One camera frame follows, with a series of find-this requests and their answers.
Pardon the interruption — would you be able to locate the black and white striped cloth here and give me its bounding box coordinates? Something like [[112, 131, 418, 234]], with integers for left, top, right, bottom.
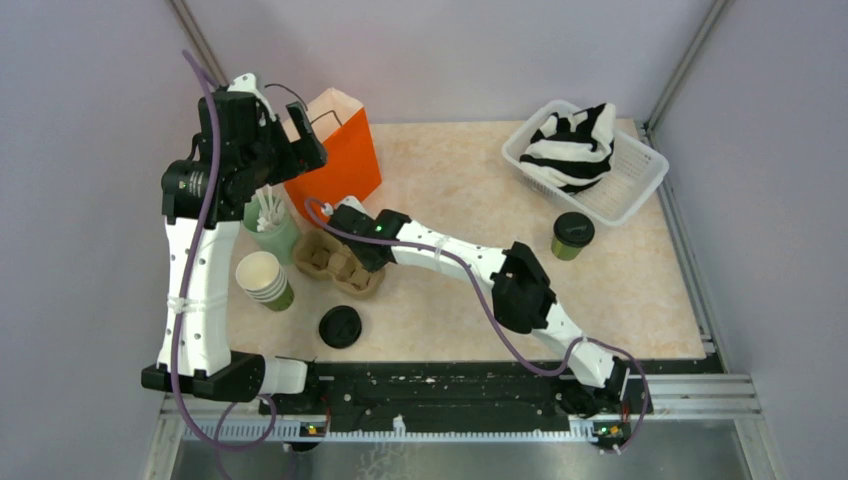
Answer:
[[519, 103, 617, 194]]

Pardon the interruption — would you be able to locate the white cable duct strip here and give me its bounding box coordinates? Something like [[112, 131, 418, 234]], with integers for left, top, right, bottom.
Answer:
[[196, 416, 598, 443]]

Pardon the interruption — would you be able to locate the green cup with white stirrers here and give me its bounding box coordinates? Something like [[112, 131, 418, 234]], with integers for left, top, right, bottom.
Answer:
[[242, 185, 301, 265]]

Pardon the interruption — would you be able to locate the black cup lid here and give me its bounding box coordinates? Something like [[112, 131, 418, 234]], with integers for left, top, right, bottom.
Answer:
[[553, 212, 596, 248]]

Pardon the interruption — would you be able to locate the orange paper bag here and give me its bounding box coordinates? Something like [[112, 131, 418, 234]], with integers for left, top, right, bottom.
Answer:
[[272, 88, 382, 222]]

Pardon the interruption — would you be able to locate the stack of green paper cups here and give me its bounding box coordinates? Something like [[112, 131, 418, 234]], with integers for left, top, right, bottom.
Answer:
[[235, 251, 294, 312]]

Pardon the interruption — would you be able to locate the brown cardboard cup carrier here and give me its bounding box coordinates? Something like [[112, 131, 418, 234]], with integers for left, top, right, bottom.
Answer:
[[292, 229, 386, 300]]

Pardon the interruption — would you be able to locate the green paper coffee cup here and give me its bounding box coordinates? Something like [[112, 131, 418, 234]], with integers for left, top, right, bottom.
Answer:
[[550, 237, 586, 261]]

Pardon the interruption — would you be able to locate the white plastic basket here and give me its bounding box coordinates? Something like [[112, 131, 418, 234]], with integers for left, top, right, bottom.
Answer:
[[501, 99, 669, 228]]

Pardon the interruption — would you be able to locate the stack of black cup lids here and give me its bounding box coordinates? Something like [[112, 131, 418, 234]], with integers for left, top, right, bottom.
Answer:
[[318, 305, 362, 349]]

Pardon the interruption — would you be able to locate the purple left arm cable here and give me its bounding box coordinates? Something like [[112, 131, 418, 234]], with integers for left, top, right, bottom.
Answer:
[[170, 49, 296, 478]]

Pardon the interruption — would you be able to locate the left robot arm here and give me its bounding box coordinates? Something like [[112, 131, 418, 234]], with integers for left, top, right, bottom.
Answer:
[[141, 73, 327, 414]]

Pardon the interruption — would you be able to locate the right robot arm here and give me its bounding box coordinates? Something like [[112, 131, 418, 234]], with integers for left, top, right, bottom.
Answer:
[[305, 196, 630, 412]]

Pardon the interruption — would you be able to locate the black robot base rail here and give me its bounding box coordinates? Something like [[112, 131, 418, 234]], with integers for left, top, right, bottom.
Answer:
[[273, 361, 653, 434]]

